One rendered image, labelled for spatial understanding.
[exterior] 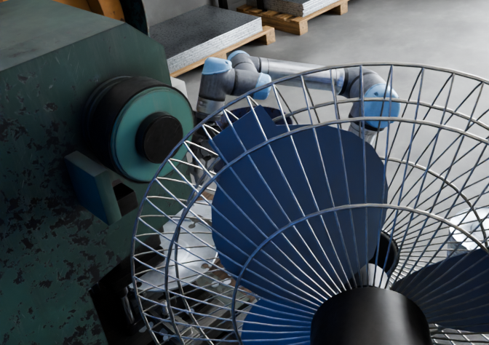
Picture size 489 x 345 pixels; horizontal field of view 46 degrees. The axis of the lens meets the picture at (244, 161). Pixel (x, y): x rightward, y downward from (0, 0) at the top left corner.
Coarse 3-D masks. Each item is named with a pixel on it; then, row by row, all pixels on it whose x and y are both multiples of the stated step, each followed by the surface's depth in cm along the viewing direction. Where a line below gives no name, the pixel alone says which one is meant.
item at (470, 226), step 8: (488, 208) 241; (472, 216) 239; (480, 216) 238; (488, 216) 237; (464, 224) 235; (472, 224) 234; (488, 224) 233; (456, 232) 232; (480, 232) 229; (488, 232) 229; (456, 240) 227
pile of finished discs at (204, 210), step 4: (208, 200) 246; (196, 204) 246; (192, 208) 244; (196, 208) 243; (200, 208) 243; (204, 208) 243; (208, 208) 242; (180, 212) 243; (188, 212) 242; (196, 212) 241; (200, 212) 241; (204, 212) 241; (208, 212) 240; (188, 216) 239; (192, 216) 238; (204, 216) 237; (208, 216) 237
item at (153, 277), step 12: (168, 228) 169; (180, 228) 169; (204, 228) 167; (168, 240) 164; (180, 240) 163; (192, 240) 163; (204, 240) 163; (180, 252) 159; (192, 252) 159; (204, 252) 159; (216, 252) 158; (192, 264) 155; (144, 276) 154; (156, 276) 153; (180, 276) 152; (144, 288) 150; (156, 288) 149; (168, 288) 149
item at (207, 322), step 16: (192, 288) 158; (176, 304) 154; (192, 304) 154; (224, 304) 152; (208, 320) 148; (224, 320) 151; (112, 336) 148; (128, 336) 147; (144, 336) 146; (160, 336) 147; (208, 336) 148
